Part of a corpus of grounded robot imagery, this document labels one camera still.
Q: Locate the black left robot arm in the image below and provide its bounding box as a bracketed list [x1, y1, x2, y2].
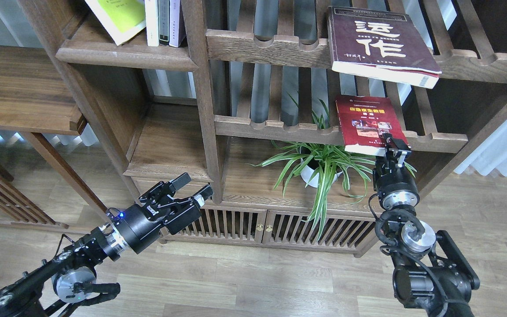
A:
[0, 173, 213, 317]

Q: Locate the yellow green book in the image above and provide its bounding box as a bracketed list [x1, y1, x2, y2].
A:
[86, 0, 146, 46]

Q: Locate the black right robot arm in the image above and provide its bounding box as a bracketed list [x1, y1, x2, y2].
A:
[373, 134, 480, 317]

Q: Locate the wooden side table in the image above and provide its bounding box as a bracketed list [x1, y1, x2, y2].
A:
[0, 46, 132, 232]

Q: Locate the wooden bookshelf unit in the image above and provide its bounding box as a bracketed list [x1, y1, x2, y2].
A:
[19, 0, 507, 257]

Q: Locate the white plant pot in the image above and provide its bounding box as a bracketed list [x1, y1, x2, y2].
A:
[300, 157, 343, 188]

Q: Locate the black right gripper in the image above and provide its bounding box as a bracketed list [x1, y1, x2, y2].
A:
[373, 134, 420, 211]

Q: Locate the dark grey upright book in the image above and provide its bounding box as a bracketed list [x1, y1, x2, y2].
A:
[158, 0, 170, 46]

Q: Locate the dark maroon large book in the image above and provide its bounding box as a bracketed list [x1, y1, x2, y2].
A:
[328, 6, 442, 88]

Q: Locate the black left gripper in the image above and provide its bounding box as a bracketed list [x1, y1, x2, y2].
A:
[106, 172, 213, 255]

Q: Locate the red paperback book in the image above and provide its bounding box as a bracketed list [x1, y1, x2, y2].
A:
[335, 95, 407, 156]

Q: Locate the green spider plant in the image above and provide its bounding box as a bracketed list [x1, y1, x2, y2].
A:
[259, 96, 419, 238]

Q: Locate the lilac upright book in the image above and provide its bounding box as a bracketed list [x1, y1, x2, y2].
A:
[169, 0, 186, 48]

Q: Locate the white upright book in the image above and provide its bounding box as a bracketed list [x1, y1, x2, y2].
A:
[144, 0, 159, 47]

